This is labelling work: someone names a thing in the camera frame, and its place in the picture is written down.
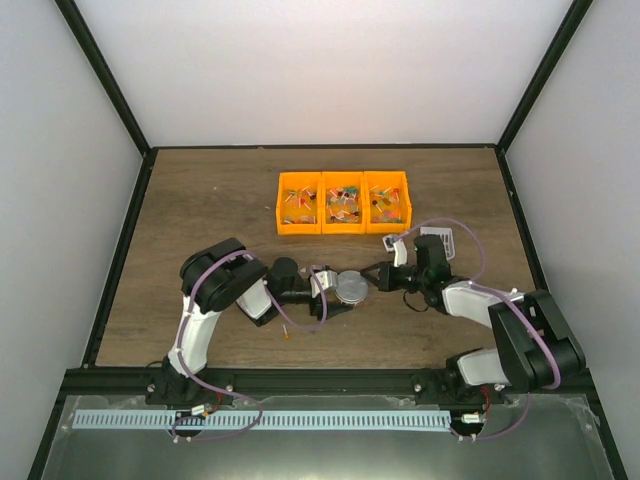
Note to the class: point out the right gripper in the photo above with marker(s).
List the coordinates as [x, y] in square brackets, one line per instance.
[385, 282]

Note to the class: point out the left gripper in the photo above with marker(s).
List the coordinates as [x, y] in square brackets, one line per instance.
[326, 310]

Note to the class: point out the white jar lid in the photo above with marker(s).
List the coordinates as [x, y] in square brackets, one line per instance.
[352, 288]

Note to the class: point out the white slotted scoop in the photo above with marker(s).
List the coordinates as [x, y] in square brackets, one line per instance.
[446, 236]

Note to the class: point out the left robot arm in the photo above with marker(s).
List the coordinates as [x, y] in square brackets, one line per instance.
[227, 274]

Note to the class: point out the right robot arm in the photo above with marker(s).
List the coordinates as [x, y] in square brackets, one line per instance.
[534, 345]

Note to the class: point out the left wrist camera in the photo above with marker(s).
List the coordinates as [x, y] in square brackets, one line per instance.
[322, 278]

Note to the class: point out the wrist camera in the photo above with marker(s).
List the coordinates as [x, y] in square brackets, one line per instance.
[395, 244]
[322, 278]

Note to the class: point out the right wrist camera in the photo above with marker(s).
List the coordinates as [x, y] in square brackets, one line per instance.
[395, 244]

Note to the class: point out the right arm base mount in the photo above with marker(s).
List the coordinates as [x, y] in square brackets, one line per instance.
[445, 387]

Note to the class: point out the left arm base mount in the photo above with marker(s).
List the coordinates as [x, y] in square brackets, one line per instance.
[168, 388]

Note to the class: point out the light blue cable duct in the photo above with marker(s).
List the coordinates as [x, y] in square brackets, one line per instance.
[227, 420]

